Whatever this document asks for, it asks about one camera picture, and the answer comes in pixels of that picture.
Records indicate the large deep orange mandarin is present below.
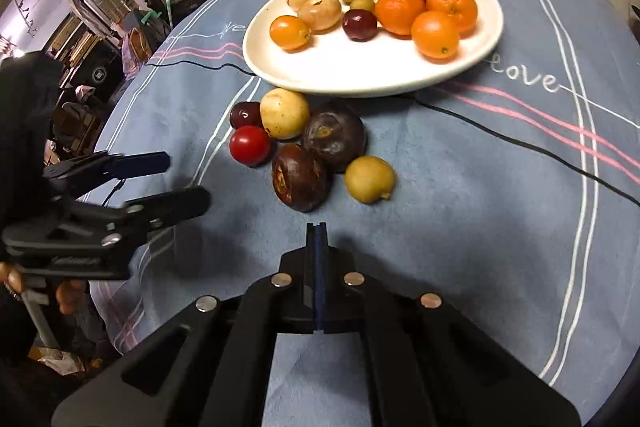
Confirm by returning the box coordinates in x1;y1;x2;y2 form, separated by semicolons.
375;0;426;36

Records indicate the person's left hand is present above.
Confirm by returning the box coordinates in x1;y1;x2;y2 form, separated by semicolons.
0;263;88;315

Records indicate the red cherry tomato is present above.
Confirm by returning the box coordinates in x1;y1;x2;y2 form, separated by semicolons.
229;125;272;166

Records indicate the dark brown round fruit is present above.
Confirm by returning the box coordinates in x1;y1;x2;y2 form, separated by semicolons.
271;143;329;212
301;101;367;172

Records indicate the blue plaid tablecloth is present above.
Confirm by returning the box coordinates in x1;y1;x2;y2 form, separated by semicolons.
90;0;640;427

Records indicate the dark red plum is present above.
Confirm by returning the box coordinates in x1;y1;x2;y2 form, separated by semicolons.
342;9;378;42
229;102;263;129

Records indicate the white round plate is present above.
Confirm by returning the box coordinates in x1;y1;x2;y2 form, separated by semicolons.
242;0;503;98

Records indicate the pale yellow speckled fruit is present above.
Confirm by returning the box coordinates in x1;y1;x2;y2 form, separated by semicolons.
260;88;311;140

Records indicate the orange yellow round fruit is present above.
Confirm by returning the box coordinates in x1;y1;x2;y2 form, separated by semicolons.
270;15;311;52

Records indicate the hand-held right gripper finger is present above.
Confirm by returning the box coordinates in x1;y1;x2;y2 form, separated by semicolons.
52;223;318;427
316;223;583;427

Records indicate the large tan round fruit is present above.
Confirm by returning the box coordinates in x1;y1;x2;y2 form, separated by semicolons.
298;0;343;32

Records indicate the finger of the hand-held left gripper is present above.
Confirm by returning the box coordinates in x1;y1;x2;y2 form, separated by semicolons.
42;152;172;196
60;186;212;254

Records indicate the yellow green round fruit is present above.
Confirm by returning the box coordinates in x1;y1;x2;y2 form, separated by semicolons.
344;156;397;204

